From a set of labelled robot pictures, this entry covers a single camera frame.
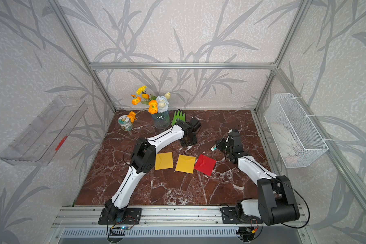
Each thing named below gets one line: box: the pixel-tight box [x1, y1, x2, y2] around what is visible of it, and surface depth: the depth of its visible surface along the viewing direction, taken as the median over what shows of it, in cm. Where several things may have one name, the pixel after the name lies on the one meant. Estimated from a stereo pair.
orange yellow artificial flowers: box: [127, 85, 172, 124], surface depth 80 cm
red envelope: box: [194, 154, 217, 177], surface depth 93 cm
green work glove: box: [171, 109, 186, 126], surface depth 118 cm
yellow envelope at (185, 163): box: [174, 154, 196, 174], surface depth 93 cm
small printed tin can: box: [117, 114, 134, 132], surface depth 107 cm
